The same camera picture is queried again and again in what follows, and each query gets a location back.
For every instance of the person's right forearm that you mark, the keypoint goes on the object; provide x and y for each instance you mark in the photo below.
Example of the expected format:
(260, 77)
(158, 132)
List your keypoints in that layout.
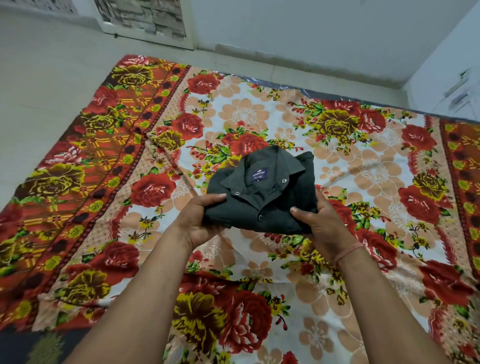
(382, 318)

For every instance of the speckled white curtain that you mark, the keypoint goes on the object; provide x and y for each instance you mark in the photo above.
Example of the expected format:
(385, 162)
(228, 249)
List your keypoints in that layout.
(45, 4)

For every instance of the person's right hand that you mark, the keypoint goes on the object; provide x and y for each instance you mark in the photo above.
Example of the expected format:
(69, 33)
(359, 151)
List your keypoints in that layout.
(330, 232)

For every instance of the person's left forearm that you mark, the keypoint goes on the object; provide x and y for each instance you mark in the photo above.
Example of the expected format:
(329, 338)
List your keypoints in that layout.
(131, 311)

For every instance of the person's left hand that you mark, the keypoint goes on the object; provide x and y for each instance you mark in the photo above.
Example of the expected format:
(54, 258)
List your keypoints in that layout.
(195, 225)

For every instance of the marble patterned door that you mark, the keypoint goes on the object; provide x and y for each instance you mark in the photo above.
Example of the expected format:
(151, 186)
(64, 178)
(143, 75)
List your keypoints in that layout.
(150, 18)

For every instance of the dark green shirt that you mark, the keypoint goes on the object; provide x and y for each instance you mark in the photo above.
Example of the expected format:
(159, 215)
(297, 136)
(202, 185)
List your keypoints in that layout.
(285, 210)

